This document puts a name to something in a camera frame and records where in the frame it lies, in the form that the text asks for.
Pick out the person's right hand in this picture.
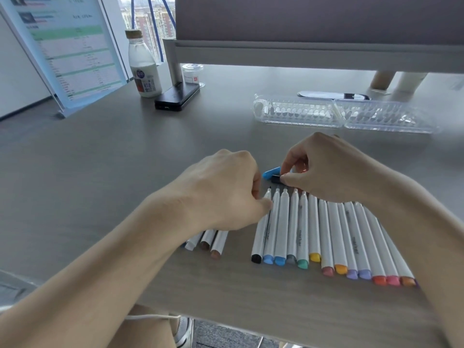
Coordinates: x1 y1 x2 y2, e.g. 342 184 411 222
279 132 394 211

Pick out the person's left hand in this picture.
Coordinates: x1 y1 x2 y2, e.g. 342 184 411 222
165 149 273 232

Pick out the brown-ended white marker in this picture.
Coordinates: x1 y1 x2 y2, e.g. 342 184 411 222
199 230 218 250

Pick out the tan-ended white marker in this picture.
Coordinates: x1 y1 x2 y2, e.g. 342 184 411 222
210 231 229 260

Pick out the sky-blue marker cap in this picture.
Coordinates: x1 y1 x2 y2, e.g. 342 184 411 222
261 166 283 181

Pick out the black-ended white marker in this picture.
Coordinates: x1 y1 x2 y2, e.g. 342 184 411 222
250 187 273 264

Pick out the clear plastic marker case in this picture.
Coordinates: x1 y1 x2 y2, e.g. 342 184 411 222
252 94 439 134

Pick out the sky-blue-ended white marker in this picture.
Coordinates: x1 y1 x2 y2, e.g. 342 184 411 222
262 188 282 266
274 188 290 267

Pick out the orange-tipped white marker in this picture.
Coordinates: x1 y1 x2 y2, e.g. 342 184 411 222
326 201 348 275

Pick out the set of red-toned markers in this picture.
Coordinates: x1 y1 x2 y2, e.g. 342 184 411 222
308 193 421 289

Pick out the mint-ended white marker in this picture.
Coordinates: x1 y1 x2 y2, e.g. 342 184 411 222
296 191 310 271

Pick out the red-tipped white marker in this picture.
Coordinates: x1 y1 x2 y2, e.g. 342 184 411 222
353 203 388 286

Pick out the pink-ended white marker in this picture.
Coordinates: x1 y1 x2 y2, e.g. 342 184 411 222
364 208 401 287

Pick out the person's left forearm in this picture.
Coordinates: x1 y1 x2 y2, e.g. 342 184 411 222
0 191 193 348

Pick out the person's right forearm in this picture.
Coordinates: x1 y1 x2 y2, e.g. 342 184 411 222
369 168 464 348

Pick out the person's bare leg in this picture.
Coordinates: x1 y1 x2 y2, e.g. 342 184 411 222
108 304 180 348

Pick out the brown paper cup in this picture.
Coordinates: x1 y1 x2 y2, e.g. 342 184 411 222
369 71 396 92

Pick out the black rectangular power bank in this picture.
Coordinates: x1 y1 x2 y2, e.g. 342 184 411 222
155 82 201 112

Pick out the white paper cup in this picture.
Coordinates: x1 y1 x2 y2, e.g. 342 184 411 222
393 72 428 93

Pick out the small clear jar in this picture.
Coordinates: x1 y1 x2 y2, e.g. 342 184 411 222
182 63 205 87

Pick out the white milk bottle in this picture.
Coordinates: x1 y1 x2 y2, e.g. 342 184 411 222
125 29 163 98

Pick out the grey desk divider shelf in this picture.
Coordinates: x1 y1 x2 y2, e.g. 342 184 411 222
174 0 464 46

